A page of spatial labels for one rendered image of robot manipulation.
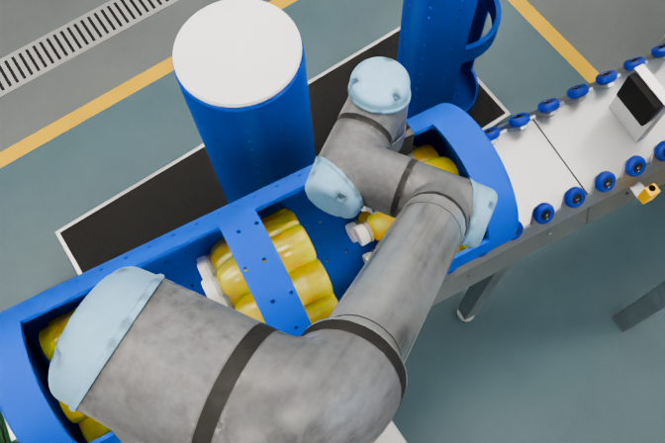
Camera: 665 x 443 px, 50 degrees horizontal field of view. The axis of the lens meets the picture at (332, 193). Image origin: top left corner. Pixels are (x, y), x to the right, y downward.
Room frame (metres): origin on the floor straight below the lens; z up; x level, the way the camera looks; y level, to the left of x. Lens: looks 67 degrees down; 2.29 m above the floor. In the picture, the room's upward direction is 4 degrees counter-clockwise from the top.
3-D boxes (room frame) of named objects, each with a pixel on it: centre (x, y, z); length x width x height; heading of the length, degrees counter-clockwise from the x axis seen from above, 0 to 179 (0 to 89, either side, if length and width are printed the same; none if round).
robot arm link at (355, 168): (0.36, -0.03, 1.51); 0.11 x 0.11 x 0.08; 62
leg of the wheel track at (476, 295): (0.53, -0.41, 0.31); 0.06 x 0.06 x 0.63; 24
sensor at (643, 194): (0.57, -0.65, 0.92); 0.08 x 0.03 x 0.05; 24
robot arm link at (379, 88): (0.46, -0.07, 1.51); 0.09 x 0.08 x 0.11; 152
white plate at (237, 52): (0.89, 0.18, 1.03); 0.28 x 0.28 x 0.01
